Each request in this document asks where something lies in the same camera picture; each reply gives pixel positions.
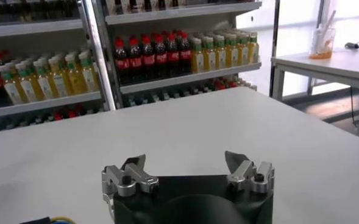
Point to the clear cup orange content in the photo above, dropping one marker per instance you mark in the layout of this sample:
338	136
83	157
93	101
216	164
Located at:
321	45

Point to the grey metal shelf unit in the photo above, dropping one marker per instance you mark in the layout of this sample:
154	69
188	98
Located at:
36	27
182	12

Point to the white table grey frame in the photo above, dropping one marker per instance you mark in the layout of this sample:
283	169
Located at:
334	65

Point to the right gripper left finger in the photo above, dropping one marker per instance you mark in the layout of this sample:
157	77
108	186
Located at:
130	179

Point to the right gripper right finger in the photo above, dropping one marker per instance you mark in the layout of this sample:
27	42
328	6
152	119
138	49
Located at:
246	173

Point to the black metal frame post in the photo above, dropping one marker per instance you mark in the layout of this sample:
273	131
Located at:
275	45

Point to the yellow tea bottle green label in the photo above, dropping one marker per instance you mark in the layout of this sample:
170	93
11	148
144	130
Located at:
88	77
75	79
198	59
243	51
28	88
60	83
253	49
221	55
11	91
45	86
233	53
210	57

